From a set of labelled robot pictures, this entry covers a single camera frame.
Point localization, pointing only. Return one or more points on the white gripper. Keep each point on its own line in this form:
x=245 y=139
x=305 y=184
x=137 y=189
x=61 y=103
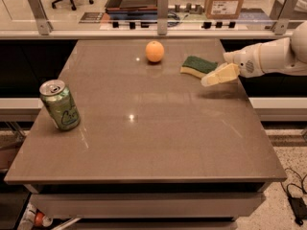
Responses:
x=246 y=60

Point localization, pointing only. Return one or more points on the green and yellow sponge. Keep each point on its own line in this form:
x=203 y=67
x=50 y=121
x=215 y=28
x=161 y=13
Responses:
x=197 y=66

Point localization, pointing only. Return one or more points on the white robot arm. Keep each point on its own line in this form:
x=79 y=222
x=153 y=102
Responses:
x=286 y=55

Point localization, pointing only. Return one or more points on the green soda can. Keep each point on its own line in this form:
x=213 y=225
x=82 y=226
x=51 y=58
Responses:
x=58 y=100

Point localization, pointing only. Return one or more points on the cardboard box with label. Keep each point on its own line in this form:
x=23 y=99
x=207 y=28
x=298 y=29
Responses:
x=223 y=9

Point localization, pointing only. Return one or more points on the orange fruit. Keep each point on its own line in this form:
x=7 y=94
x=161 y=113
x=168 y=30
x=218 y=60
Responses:
x=154 y=51

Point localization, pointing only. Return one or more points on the bottles under table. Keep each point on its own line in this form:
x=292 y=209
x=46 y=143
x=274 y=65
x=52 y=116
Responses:
x=32 y=217

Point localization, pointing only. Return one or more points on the right metal rail bracket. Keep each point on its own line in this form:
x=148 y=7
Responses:
x=281 y=14

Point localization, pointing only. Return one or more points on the metal rail bracket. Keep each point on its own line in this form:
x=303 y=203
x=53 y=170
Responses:
x=281 y=14
x=44 y=27
x=162 y=16

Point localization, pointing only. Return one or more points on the middle metal rail bracket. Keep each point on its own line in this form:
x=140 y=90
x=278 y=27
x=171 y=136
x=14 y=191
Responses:
x=162 y=16

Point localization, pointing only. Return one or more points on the black power adapter with cable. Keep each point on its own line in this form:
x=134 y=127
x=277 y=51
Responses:
x=295 y=189

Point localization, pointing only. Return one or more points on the left metal rail bracket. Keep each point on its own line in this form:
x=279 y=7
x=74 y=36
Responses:
x=44 y=27

